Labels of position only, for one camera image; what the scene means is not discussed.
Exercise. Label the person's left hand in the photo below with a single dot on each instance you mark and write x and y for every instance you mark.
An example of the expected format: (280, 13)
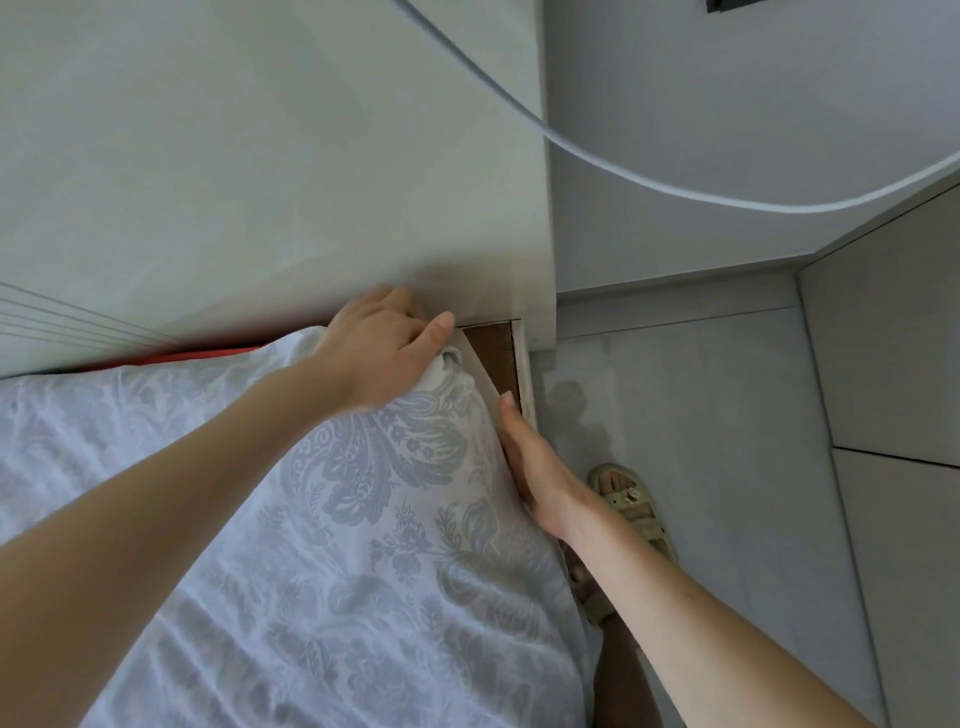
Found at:
(371, 352)

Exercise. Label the person's right hand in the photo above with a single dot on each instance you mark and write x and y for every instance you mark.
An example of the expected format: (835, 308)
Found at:
(544, 484)

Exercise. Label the cream bed frame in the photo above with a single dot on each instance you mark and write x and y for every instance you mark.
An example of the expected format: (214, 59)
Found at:
(527, 375)

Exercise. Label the red mattress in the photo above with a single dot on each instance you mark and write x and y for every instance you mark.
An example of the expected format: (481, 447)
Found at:
(187, 355)

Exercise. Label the white floral bed sheet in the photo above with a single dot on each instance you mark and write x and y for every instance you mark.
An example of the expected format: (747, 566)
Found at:
(337, 562)

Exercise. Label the person's right forearm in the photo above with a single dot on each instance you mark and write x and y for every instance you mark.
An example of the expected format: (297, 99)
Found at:
(697, 637)

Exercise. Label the person's left forearm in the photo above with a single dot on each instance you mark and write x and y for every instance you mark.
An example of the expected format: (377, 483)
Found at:
(150, 525)

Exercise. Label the person's right beige sandal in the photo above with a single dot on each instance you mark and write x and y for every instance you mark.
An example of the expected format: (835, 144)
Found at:
(634, 506)

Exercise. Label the person's left leg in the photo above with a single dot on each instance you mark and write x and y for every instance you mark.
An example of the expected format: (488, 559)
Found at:
(622, 690)

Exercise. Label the cream headboard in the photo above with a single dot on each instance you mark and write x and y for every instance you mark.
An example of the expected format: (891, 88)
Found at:
(262, 150)

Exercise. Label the grey wardrobe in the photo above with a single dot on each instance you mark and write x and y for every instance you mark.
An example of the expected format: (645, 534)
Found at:
(885, 375)

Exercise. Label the black wall socket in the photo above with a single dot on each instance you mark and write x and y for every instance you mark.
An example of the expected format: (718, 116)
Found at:
(731, 4)

